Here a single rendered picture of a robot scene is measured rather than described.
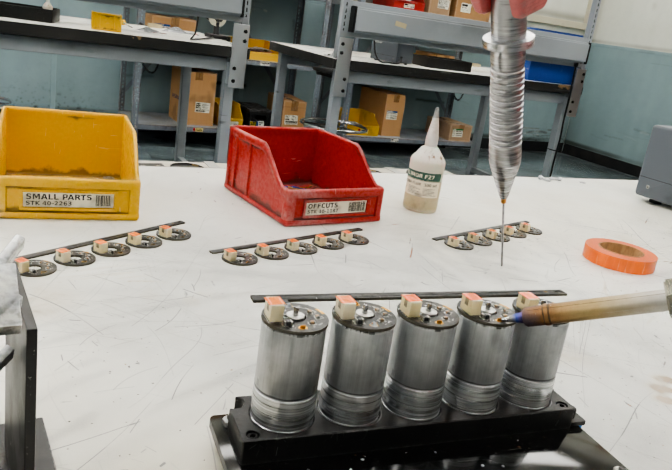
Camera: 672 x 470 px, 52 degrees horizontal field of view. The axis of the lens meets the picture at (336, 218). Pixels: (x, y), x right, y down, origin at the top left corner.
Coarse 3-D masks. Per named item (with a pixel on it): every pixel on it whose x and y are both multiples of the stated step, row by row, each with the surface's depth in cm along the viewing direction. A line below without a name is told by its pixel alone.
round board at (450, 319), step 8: (400, 304) 28; (424, 304) 28; (432, 304) 28; (440, 304) 29; (400, 312) 27; (440, 312) 28; (448, 312) 28; (408, 320) 27; (416, 320) 27; (424, 320) 27; (432, 320) 27; (448, 320) 27; (456, 320) 27; (432, 328) 26; (440, 328) 26; (448, 328) 27
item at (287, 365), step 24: (288, 312) 25; (264, 336) 25; (288, 336) 24; (312, 336) 25; (264, 360) 25; (288, 360) 25; (312, 360) 25; (264, 384) 25; (288, 384) 25; (312, 384) 25; (264, 408) 25; (288, 408) 25; (312, 408) 26; (288, 432) 25
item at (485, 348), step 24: (456, 336) 29; (480, 336) 28; (504, 336) 28; (456, 360) 29; (480, 360) 28; (504, 360) 28; (456, 384) 29; (480, 384) 28; (456, 408) 29; (480, 408) 29
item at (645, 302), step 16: (544, 304) 27; (560, 304) 27; (576, 304) 26; (592, 304) 26; (608, 304) 26; (624, 304) 25; (640, 304) 25; (656, 304) 25; (528, 320) 27; (544, 320) 27; (560, 320) 26; (576, 320) 26
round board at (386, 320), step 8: (360, 304) 27; (368, 304) 27; (376, 304) 28; (376, 312) 27; (384, 312) 27; (336, 320) 26; (344, 320) 26; (352, 320) 26; (360, 320) 26; (368, 320) 26; (376, 320) 26; (384, 320) 26; (392, 320) 26; (352, 328) 25; (360, 328) 25; (368, 328) 25; (376, 328) 25; (384, 328) 26
